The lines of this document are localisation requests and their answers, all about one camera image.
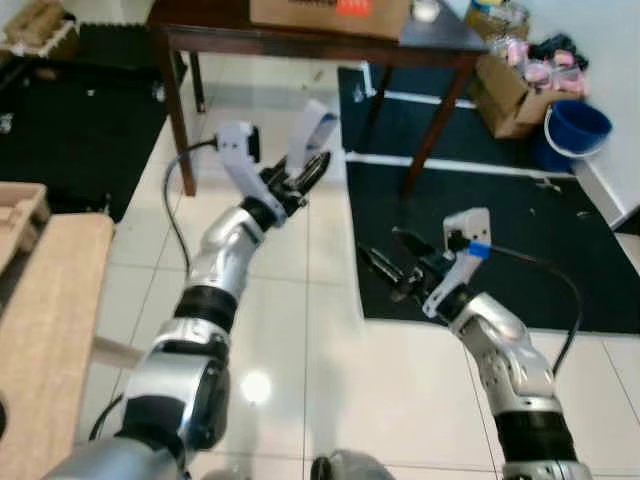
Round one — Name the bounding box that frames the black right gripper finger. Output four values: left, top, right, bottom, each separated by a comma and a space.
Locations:
392, 228, 437, 263
357, 245, 413, 303

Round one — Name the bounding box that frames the black cloth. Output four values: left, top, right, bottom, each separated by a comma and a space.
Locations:
530, 33, 593, 73

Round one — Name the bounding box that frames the open cardboard box with items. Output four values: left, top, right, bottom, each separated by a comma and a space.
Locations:
470, 38, 593, 141

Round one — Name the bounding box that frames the blue bucket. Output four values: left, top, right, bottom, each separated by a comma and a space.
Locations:
530, 98, 614, 174

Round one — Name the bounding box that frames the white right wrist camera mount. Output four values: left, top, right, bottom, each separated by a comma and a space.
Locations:
422, 208, 493, 319

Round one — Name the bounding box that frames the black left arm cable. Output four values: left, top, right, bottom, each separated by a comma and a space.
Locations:
163, 140, 223, 276

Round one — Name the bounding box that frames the closed brown cardboard box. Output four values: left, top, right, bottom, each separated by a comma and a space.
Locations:
250, 0, 411, 41

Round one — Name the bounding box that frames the black mat with white lines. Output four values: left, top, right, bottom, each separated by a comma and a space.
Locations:
338, 65, 640, 336

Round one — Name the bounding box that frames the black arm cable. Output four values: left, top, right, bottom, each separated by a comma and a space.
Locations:
487, 245, 585, 379
163, 140, 223, 276

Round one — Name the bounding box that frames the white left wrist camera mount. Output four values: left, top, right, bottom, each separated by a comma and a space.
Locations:
215, 120, 271, 206

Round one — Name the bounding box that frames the white cup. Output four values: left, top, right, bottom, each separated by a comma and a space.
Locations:
412, 0, 442, 23

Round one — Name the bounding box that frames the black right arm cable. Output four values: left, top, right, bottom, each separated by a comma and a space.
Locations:
487, 245, 585, 379

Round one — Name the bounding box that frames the white paper strip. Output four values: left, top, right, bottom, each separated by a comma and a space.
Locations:
285, 98, 339, 173

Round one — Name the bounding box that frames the silver robot right leg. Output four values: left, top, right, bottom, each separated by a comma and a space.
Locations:
310, 450, 398, 480

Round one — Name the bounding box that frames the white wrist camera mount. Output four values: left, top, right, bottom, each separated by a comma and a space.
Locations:
215, 120, 271, 206
422, 208, 493, 319

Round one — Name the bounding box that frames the plain black floor mat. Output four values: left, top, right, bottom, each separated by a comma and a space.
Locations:
0, 25, 189, 223

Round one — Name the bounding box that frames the dark wooden table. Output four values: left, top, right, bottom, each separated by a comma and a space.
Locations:
148, 0, 491, 198

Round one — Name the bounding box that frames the light wooden pallet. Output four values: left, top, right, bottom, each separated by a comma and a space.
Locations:
0, 182, 51, 273

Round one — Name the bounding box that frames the beige upholstered bench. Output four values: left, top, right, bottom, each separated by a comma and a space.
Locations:
0, 212, 116, 480

